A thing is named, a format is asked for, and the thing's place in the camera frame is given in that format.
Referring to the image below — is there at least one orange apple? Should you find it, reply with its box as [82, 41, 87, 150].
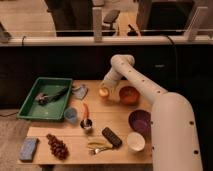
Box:
[99, 88, 109, 98]

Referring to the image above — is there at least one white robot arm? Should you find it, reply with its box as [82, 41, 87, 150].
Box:
[102, 54, 204, 171]

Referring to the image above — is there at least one small metal cup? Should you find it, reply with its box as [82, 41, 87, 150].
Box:
[80, 119, 93, 133]

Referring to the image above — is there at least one blue plastic cup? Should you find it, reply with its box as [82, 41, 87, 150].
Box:
[64, 107, 77, 124]

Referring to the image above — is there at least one orange bowl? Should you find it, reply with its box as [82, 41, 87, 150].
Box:
[119, 86, 140, 105]

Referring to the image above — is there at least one grey crumpled cloth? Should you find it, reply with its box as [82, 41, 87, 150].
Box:
[72, 84, 88, 100]

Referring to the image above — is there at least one orange carrot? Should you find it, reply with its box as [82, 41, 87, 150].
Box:
[83, 103, 89, 119]

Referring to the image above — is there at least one purple bowl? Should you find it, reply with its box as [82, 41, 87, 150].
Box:
[128, 110, 151, 136]

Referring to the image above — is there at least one black remote control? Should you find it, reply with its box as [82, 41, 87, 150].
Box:
[102, 127, 122, 148]

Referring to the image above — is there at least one yellow banana peel piece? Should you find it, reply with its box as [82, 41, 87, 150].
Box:
[87, 142, 113, 149]

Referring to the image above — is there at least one green plastic tray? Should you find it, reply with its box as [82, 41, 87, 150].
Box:
[17, 77, 73, 122]

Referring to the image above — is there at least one black tool in tray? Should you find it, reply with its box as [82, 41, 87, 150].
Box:
[35, 87, 69, 106]

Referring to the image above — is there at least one black office chair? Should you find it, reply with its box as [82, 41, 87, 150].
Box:
[102, 9, 120, 36]

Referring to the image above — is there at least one bunch of dark grapes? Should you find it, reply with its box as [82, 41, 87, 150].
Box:
[46, 134, 69, 160]

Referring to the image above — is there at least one blue sponge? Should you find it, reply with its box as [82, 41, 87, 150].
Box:
[19, 137, 39, 162]

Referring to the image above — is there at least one white horizontal rail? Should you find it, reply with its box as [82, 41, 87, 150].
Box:
[0, 35, 213, 47]

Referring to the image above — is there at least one wooden post left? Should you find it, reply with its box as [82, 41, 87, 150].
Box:
[93, 7, 102, 42]

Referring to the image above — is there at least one wooden post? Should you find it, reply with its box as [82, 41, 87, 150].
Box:
[184, 6, 208, 41]
[93, 7, 102, 42]

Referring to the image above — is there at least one wooden post right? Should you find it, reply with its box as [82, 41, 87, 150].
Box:
[184, 6, 208, 41]

